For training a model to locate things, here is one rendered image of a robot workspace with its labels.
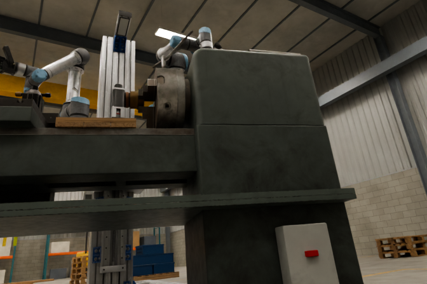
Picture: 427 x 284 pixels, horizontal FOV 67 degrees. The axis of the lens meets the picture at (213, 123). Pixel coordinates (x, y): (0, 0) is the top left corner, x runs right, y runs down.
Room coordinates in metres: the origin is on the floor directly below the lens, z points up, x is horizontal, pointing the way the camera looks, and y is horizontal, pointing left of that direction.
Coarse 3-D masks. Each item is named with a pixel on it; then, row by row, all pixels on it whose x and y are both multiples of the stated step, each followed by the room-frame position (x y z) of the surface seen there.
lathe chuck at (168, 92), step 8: (160, 72) 1.25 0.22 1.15; (168, 72) 1.26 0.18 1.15; (176, 72) 1.27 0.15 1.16; (168, 80) 1.24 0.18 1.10; (176, 80) 1.25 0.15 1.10; (160, 88) 1.23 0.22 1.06; (168, 88) 1.24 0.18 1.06; (176, 88) 1.25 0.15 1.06; (160, 96) 1.24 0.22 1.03; (168, 96) 1.25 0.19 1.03; (176, 96) 1.26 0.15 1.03; (160, 104) 1.26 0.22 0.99; (176, 104) 1.27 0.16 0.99; (160, 112) 1.28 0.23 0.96; (168, 112) 1.29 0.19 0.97; (176, 112) 1.30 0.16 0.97; (160, 120) 1.31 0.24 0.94; (168, 120) 1.32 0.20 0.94; (176, 120) 1.33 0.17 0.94
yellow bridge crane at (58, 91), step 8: (0, 80) 8.90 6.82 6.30; (8, 80) 9.02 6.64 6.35; (16, 80) 9.14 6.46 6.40; (24, 80) 9.26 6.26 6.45; (0, 88) 8.92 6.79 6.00; (8, 88) 9.05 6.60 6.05; (16, 88) 9.16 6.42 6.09; (40, 88) 9.54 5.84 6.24; (48, 88) 9.67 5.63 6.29; (56, 88) 9.80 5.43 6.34; (64, 88) 9.94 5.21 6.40; (80, 88) 10.23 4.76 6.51; (8, 96) 9.36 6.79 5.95; (56, 96) 9.82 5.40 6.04; (64, 96) 9.96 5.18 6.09; (80, 96) 10.24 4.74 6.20; (88, 96) 10.40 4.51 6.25; (96, 96) 10.54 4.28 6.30; (96, 104) 10.55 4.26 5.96; (144, 104) 11.56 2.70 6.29; (136, 112) 11.54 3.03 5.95
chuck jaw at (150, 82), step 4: (160, 76) 1.25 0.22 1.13; (148, 80) 1.24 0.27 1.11; (152, 80) 1.25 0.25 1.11; (156, 80) 1.25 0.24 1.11; (160, 80) 1.24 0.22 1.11; (148, 84) 1.24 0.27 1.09; (152, 84) 1.24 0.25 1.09; (156, 84) 1.25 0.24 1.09; (160, 84) 1.24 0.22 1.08; (144, 88) 1.28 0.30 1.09; (148, 88) 1.26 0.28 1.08; (152, 88) 1.26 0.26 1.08; (156, 88) 1.27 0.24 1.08; (140, 92) 1.30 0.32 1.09; (144, 92) 1.28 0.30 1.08; (148, 92) 1.29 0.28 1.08; (152, 92) 1.29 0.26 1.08; (140, 96) 1.31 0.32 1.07; (144, 96) 1.31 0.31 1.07; (148, 96) 1.31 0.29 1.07; (152, 96) 1.32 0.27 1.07
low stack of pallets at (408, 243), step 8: (376, 240) 8.31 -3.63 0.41; (392, 240) 8.01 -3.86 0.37; (400, 240) 8.97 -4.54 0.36; (408, 240) 7.73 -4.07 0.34; (416, 240) 8.62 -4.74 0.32; (424, 240) 8.07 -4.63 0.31; (392, 248) 8.05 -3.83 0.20; (400, 248) 8.78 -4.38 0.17; (408, 248) 7.74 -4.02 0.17; (416, 248) 7.79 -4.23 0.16; (424, 248) 8.02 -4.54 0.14; (384, 256) 8.32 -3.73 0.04; (392, 256) 8.49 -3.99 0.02; (400, 256) 8.03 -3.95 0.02; (416, 256) 7.69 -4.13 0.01
